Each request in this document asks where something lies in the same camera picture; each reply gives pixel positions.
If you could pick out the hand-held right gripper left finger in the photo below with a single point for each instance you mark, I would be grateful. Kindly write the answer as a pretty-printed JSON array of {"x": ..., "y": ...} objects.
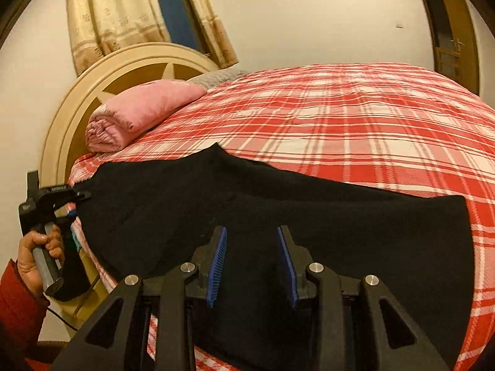
[{"x": 216, "y": 266}]

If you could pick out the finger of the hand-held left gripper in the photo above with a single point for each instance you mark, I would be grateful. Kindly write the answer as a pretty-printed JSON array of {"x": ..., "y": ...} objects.
[{"x": 81, "y": 196}]

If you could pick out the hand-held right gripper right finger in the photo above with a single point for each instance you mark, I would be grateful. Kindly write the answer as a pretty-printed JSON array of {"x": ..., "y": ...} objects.
[{"x": 288, "y": 266}]

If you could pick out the black pants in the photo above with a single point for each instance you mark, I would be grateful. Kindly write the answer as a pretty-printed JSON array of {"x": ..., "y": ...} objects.
[{"x": 309, "y": 208}]

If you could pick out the person's left forearm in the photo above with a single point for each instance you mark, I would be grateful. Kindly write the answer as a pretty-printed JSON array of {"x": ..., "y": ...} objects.
[{"x": 19, "y": 317}]

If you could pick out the person's left hand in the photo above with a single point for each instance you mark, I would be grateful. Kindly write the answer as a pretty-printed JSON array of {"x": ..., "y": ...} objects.
[{"x": 27, "y": 255}]

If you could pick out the cream wooden headboard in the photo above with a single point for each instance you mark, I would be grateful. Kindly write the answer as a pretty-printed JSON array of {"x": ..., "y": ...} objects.
[{"x": 77, "y": 100}]

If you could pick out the folded pink blanket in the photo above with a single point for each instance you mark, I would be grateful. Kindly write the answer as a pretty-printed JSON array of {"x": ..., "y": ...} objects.
[{"x": 135, "y": 112}]

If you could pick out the red plaid bed sheet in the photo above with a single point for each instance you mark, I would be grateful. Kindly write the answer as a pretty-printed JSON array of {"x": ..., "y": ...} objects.
[{"x": 348, "y": 123}]

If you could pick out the grey striped pillow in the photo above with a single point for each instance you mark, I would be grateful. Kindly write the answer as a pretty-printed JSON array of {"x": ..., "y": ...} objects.
[{"x": 216, "y": 77}]

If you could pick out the wide beige floral curtain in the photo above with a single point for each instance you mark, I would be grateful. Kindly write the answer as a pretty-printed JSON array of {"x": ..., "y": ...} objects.
[{"x": 108, "y": 15}]

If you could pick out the blue window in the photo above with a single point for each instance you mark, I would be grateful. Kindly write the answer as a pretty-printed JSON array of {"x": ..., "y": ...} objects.
[{"x": 178, "y": 11}]

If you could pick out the narrow beige floral curtain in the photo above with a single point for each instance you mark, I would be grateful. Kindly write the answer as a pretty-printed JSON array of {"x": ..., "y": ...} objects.
[{"x": 212, "y": 27}]

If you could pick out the wooden door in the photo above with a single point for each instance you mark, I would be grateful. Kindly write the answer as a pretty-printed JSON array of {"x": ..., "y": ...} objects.
[
  {"x": 423, "y": 0},
  {"x": 456, "y": 15}
]

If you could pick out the cream wooden bed frame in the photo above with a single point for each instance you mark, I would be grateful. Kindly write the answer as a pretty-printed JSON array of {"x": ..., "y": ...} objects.
[{"x": 86, "y": 262}]

